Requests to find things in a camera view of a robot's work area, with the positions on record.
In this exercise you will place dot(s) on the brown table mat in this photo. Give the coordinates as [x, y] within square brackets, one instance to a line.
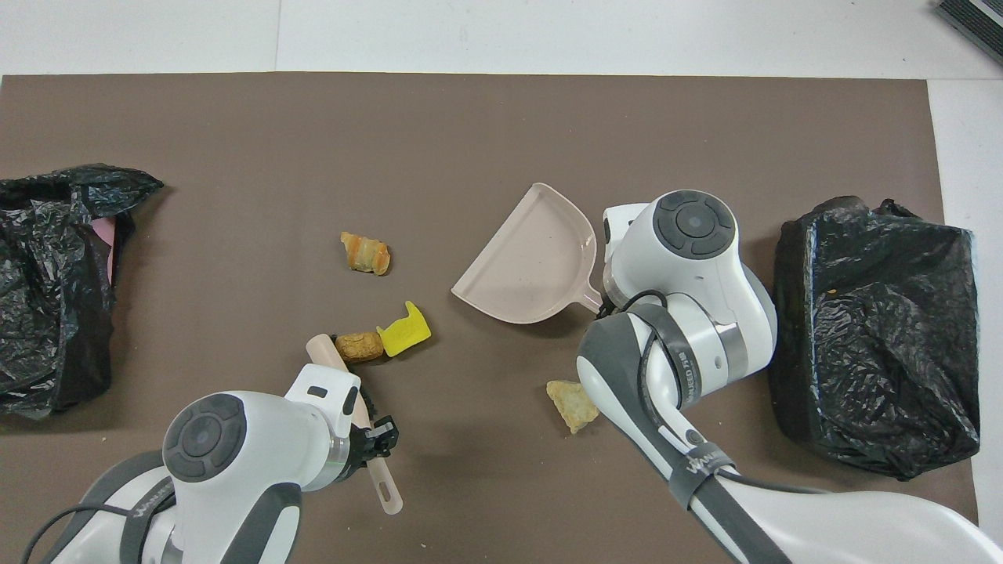
[392, 141]

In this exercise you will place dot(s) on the dark ribbed panel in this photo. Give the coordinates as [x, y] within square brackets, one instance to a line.
[979, 19]

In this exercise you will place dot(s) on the beige plastic dustpan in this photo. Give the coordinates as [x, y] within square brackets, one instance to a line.
[533, 258]

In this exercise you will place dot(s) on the black bag lined bin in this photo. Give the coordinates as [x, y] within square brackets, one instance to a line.
[878, 337]

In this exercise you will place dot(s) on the pale bread chunk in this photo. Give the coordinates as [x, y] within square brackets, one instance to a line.
[573, 403]

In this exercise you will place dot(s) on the crumpled black trash bag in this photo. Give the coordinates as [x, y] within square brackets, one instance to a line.
[47, 313]

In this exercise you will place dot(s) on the beige hand brush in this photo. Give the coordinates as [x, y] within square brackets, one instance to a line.
[323, 351]

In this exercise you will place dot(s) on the notched yellow sponge piece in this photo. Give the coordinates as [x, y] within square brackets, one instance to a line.
[403, 333]

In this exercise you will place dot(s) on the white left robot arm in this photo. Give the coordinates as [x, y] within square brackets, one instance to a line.
[235, 470]

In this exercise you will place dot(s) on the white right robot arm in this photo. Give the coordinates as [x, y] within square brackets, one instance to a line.
[705, 266]

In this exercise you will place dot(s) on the brown fried nugget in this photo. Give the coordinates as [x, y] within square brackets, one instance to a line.
[359, 347]

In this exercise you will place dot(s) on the golden croissant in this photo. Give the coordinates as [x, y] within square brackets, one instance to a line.
[366, 254]

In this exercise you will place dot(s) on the pink plastic bin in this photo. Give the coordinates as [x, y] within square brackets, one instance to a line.
[106, 243]

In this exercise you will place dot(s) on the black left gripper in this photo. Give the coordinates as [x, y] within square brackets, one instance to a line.
[359, 454]

